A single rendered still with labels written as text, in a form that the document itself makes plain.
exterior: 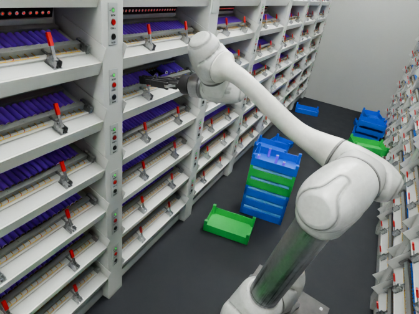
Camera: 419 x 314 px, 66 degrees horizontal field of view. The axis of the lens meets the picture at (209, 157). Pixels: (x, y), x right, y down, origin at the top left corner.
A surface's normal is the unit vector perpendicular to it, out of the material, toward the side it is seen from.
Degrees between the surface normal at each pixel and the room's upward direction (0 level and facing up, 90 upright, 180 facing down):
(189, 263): 0
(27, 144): 20
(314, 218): 85
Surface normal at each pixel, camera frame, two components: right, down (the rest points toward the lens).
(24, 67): 0.43, -0.70
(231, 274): 0.14, -0.87
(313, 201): -0.68, 0.22
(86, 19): -0.46, 0.38
